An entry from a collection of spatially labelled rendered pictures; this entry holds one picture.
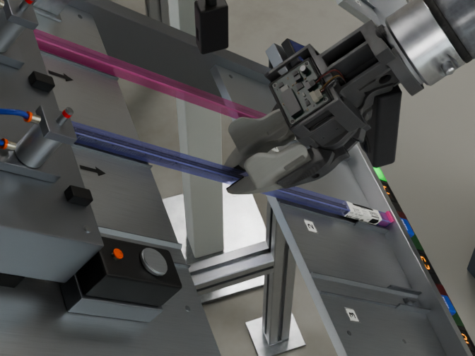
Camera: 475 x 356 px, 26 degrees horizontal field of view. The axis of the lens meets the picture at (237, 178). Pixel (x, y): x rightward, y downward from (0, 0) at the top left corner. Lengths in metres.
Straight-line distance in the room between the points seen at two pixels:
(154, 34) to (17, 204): 0.46
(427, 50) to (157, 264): 0.32
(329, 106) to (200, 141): 0.80
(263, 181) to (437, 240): 1.11
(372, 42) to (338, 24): 1.47
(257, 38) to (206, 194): 0.62
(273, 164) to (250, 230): 1.06
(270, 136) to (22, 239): 0.39
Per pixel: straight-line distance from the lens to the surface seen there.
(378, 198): 1.22
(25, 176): 0.71
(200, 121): 1.65
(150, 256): 0.76
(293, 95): 0.93
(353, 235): 1.14
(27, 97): 0.77
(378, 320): 1.07
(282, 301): 1.80
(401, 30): 0.94
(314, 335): 1.94
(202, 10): 0.73
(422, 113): 2.25
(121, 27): 1.09
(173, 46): 1.13
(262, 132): 1.00
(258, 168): 0.97
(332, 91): 0.92
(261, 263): 1.64
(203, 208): 1.86
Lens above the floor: 1.74
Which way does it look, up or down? 55 degrees down
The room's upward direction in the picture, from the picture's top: straight up
